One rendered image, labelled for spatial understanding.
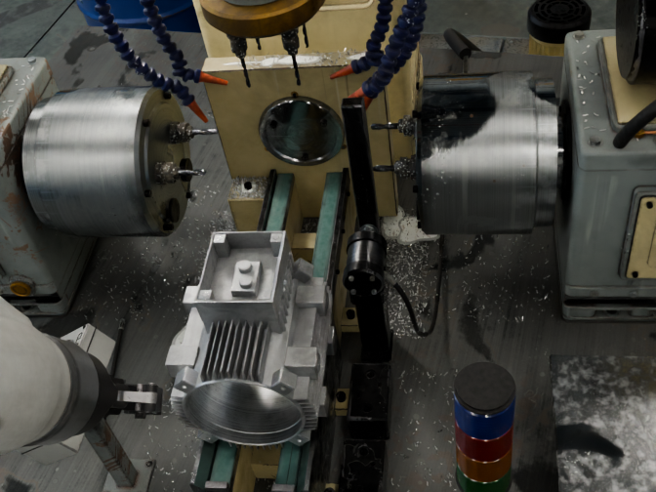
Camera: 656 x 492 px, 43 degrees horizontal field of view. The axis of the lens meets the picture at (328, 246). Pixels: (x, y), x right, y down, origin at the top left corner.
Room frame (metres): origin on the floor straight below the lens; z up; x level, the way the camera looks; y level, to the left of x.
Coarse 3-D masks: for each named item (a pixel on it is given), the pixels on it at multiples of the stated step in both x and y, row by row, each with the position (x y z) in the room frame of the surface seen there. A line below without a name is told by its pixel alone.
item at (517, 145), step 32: (448, 96) 0.96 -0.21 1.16; (480, 96) 0.95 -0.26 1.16; (512, 96) 0.94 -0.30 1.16; (544, 96) 0.94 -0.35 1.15; (384, 128) 1.05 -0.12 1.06; (416, 128) 0.95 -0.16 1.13; (448, 128) 0.91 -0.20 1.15; (480, 128) 0.90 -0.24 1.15; (512, 128) 0.89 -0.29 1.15; (544, 128) 0.89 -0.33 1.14; (416, 160) 0.91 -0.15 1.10; (448, 160) 0.88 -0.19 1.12; (480, 160) 0.87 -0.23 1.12; (512, 160) 0.86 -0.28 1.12; (544, 160) 0.85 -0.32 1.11; (416, 192) 0.88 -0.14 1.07; (448, 192) 0.86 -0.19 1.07; (480, 192) 0.85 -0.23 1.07; (512, 192) 0.84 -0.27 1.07; (544, 192) 0.84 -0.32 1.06; (448, 224) 0.86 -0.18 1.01; (480, 224) 0.85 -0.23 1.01; (512, 224) 0.84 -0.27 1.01; (544, 224) 0.85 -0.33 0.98
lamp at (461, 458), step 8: (456, 448) 0.44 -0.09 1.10; (456, 456) 0.45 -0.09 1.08; (464, 456) 0.43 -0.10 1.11; (504, 456) 0.42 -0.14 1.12; (464, 464) 0.43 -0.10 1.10; (472, 464) 0.42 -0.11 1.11; (480, 464) 0.41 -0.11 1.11; (488, 464) 0.41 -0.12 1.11; (496, 464) 0.41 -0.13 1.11; (504, 464) 0.42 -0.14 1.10; (464, 472) 0.43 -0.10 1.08; (472, 472) 0.42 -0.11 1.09; (480, 472) 0.42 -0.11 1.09; (488, 472) 0.41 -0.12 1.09; (496, 472) 0.41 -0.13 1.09; (504, 472) 0.42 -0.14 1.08; (480, 480) 0.41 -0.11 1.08; (488, 480) 0.41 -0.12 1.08
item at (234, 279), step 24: (216, 240) 0.78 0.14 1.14; (240, 240) 0.79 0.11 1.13; (264, 240) 0.78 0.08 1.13; (288, 240) 0.78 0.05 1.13; (216, 264) 0.77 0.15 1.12; (240, 264) 0.74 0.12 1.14; (264, 264) 0.75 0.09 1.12; (288, 264) 0.75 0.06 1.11; (216, 288) 0.73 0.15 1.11; (240, 288) 0.71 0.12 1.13; (264, 288) 0.71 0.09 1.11; (288, 288) 0.72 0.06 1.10; (216, 312) 0.68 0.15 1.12; (240, 312) 0.67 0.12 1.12; (264, 312) 0.66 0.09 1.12
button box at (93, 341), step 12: (72, 336) 0.73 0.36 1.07; (84, 336) 0.72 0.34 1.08; (96, 336) 0.72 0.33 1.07; (84, 348) 0.70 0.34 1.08; (96, 348) 0.71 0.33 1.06; (108, 348) 0.72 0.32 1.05; (108, 360) 0.70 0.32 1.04; (84, 432) 0.59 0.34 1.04; (60, 444) 0.57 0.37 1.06; (72, 444) 0.58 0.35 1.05; (36, 456) 0.58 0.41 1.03; (48, 456) 0.58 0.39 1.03; (60, 456) 0.57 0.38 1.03
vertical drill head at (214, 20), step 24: (216, 0) 1.05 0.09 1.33; (240, 0) 1.02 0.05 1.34; (264, 0) 1.01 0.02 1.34; (288, 0) 1.01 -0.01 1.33; (312, 0) 1.02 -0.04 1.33; (216, 24) 1.02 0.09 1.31; (240, 24) 1.00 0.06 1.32; (264, 24) 0.99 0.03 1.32; (288, 24) 0.99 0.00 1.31; (240, 48) 1.03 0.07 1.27; (288, 48) 1.01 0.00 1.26
